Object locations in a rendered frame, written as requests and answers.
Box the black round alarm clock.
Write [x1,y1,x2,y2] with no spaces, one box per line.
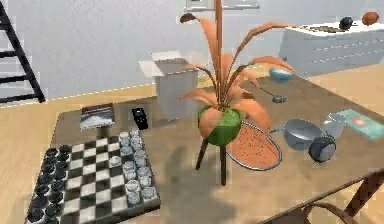
[307,134,337,165]

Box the open grey cardboard box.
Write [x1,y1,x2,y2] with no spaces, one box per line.
[138,50,200,121]

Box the orange plant in green pot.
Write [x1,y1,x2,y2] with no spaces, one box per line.
[178,0,296,187]

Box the black remote control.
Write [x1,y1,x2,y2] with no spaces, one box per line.
[131,107,149,131]

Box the orange strung racket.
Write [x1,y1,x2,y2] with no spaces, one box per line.
[225,120,284,172]

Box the grey ladle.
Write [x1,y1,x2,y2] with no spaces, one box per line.
[258,86,288,104]

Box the blue and white book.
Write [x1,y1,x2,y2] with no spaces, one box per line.
[79,103,116,132]

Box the blue bowl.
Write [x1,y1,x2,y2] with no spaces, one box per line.
[268,67,295,83]

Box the grey metal bowl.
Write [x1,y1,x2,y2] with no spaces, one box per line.
[283,118,323,152]

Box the black and white chess board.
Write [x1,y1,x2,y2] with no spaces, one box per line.
[24,129,162,224]

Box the brown wooden table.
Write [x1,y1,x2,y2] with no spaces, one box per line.
[49,71,384,224]

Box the clear glass cup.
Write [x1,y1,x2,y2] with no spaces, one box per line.
[322,112,348,140]

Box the white chest of drawers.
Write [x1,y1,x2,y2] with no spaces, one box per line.
[278,19,384,78]

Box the dark flat object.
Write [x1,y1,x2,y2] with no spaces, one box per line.
[308,24,345,34]

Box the brown curved wooden chair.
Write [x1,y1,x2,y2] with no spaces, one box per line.
[301,202,360,224]

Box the teal book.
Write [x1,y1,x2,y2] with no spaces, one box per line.
[339,108,384,141]

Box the black round object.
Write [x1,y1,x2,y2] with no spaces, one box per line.
[338,16,354,31]

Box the black ladder shelf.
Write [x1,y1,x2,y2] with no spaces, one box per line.
[0,0,47,105]

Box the orange ball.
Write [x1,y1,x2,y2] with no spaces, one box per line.
[361,11,381,26]

